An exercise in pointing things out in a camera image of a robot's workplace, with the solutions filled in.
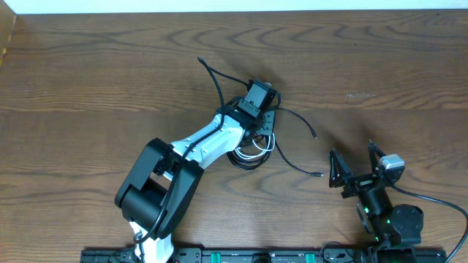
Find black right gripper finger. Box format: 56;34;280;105
328;149;352;188
368;140;386;174

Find white USB cable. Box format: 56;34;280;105
233;131;276;161

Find black USB cable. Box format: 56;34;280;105
225;105;325;171

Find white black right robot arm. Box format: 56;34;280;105
329;142;423;248

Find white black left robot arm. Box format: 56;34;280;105
114;81;281;262

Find black right camera cable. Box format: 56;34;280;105
387;180;468;263

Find black camera cable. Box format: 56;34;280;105
387;180;468;263
131;56;257;245

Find black left camera cable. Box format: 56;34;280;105
131;56;257;245

